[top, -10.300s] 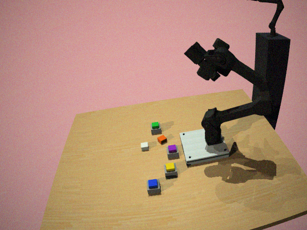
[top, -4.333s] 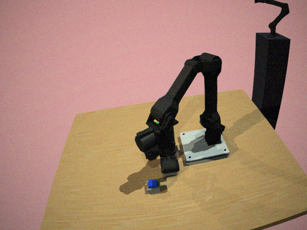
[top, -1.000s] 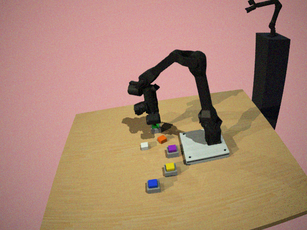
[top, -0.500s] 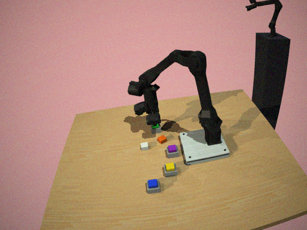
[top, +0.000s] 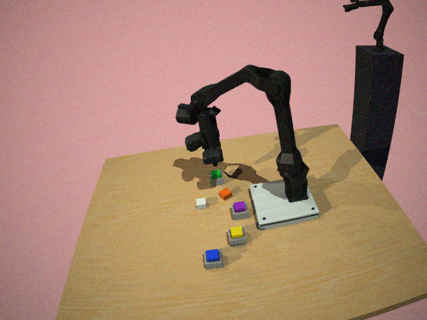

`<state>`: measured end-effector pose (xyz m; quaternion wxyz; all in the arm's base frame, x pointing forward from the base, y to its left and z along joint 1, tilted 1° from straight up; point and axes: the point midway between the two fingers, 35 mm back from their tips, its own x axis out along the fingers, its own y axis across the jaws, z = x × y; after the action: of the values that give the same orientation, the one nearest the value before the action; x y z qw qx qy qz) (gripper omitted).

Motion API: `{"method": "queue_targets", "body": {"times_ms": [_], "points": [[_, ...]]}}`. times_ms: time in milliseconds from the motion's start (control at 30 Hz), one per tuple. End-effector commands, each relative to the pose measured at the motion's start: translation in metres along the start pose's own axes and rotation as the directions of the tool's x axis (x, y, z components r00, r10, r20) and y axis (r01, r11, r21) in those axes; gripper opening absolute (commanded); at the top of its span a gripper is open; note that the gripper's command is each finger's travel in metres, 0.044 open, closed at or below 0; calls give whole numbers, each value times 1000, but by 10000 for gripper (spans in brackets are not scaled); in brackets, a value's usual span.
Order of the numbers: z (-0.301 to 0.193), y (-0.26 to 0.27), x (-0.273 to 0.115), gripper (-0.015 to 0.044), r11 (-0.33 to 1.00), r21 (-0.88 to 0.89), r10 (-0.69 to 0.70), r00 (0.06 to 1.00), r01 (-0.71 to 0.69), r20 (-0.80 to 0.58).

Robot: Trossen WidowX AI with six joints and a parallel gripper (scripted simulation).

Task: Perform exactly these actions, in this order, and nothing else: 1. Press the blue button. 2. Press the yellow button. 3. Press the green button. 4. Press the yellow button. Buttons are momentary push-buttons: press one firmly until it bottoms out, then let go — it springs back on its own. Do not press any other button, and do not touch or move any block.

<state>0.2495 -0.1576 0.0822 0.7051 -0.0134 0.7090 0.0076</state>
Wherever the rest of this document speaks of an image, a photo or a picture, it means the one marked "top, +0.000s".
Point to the green button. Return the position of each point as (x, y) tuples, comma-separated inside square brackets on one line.
[(216, 178)]

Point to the orange block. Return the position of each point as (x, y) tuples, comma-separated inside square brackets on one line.
[(225, 194)]

